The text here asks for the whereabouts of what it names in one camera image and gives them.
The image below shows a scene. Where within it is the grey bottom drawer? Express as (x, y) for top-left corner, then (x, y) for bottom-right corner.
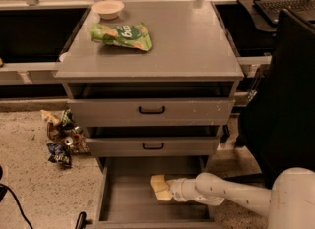
(87, 156), (222, 229)

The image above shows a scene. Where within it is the grey top drawer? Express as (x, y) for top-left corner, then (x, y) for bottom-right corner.
(69, 83), (234, 127)

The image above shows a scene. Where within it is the grey drawer cabinet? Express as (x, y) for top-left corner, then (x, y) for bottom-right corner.
(54, 0), (245, 229)

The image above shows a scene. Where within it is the black cable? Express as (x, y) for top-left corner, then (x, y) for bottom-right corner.
(0, 163), (35, 229)

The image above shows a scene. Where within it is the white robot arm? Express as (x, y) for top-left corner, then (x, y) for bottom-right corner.
(150, 167), (315, 229)

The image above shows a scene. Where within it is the pile of snack wrappers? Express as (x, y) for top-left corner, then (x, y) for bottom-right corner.
(40, 109), (90, 154)

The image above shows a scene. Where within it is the white bowl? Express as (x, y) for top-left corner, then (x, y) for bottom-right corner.
(91, 0), (125, 20)

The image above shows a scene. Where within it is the blue snack bag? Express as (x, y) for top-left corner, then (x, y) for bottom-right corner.
(47, 142), (72, 167)

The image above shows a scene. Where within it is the grey middle drawer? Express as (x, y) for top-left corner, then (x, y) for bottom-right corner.
(87, 126), (220, 157)

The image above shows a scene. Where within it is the black office chair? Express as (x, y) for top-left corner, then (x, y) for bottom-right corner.
(236, 9), (315, 188)

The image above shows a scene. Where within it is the green snack bag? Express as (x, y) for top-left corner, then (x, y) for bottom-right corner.
(90, 23), (152, 52)

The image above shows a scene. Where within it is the yellow sponge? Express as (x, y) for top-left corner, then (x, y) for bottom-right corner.
(150, 175), (170, 193)

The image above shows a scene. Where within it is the grey drawer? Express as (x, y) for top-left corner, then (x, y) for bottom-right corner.
(87, 156), (222, 229)
(87, 126), (220, 157)
(69, 83), (234, 127)

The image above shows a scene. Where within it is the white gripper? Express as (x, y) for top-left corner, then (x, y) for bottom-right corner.
(155, 178), (197, 202)

